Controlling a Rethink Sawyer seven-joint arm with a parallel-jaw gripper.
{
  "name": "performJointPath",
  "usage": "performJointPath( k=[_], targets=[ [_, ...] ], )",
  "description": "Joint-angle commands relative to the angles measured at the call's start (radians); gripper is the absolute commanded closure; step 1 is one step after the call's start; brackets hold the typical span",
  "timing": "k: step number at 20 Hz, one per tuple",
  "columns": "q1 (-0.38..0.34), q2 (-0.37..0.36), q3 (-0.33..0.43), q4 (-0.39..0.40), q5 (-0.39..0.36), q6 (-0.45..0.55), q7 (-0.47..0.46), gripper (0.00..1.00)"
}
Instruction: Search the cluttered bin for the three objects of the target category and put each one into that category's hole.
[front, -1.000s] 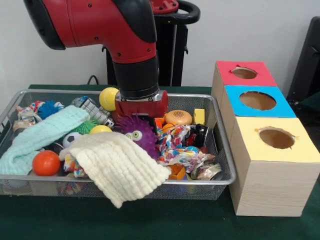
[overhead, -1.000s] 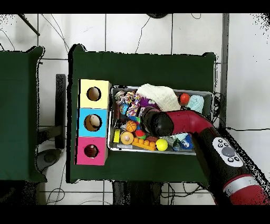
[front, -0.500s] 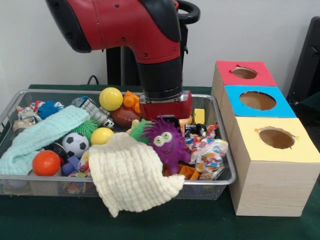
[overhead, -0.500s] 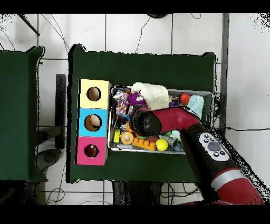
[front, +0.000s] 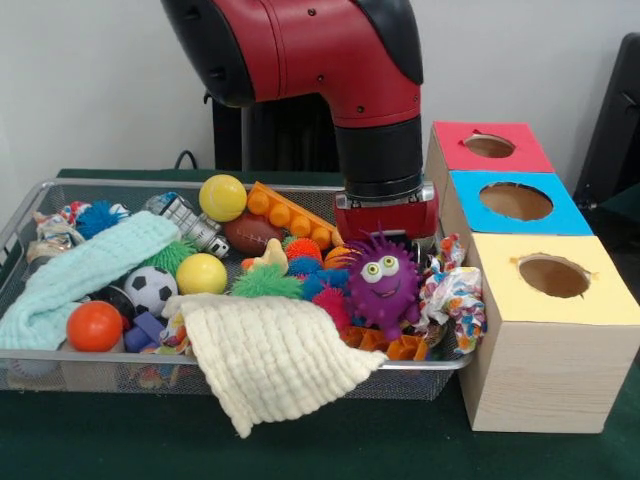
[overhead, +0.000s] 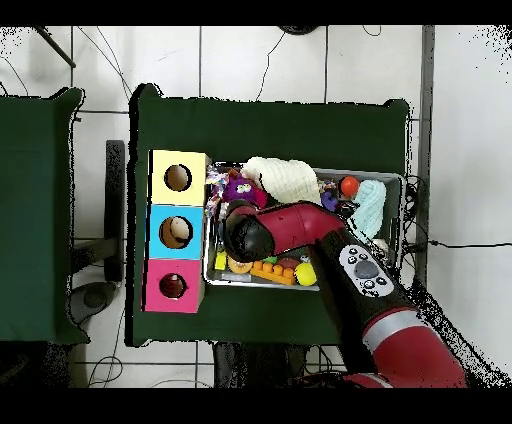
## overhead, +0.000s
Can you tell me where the side table with green cloth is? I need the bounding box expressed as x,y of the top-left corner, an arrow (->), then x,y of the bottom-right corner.
0,87 -> 88,345

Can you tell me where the dark green table cloth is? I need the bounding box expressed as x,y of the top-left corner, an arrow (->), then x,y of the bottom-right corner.
127,83 -> 413,349

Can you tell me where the shallow clear mesh bin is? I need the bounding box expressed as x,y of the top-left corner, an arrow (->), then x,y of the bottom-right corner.
202,162 -> 405,293

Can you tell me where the black round base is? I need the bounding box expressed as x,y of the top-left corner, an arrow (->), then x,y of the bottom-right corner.
277,25 -> 321,37

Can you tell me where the tan orange ball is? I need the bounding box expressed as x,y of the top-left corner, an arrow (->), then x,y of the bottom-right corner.
227,257 -> 254,276

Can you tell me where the light blue knitted cloth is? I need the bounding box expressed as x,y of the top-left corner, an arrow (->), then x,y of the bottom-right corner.
351,179 -> 388,241

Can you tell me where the wooden box with three holes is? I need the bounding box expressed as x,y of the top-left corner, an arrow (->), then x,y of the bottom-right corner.
143,149 -> 213,315

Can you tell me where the orange building block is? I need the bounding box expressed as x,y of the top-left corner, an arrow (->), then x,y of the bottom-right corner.
250,259 -> 297,287

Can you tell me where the black panel on stand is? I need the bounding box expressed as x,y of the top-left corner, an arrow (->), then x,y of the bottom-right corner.
70,139 -> 128,317

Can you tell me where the plain yellow ball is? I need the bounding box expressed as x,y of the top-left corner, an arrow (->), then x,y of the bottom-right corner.
294,262 -> 318,288

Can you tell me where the cream waffle cloth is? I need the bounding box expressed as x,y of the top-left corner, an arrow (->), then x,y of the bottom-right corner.
241,156 -> 323,205

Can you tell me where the purple spiky ball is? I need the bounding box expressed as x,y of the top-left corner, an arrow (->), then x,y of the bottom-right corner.
222,174 -> 269,209

